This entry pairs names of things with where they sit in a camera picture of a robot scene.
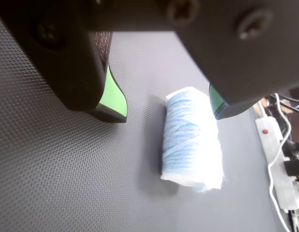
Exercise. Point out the white power strip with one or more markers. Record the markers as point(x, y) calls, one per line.
point(268, 139)

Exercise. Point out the black plug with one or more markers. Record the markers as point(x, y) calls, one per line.
point(294, 168)

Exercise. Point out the dark grey textured mat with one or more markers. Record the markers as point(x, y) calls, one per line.
point(67, 174)

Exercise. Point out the light blue yarn-wrapped block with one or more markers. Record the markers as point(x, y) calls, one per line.
point(185, 135)

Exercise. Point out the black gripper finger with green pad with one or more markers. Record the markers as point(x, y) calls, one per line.
point(67, 72)
point(236, 60)

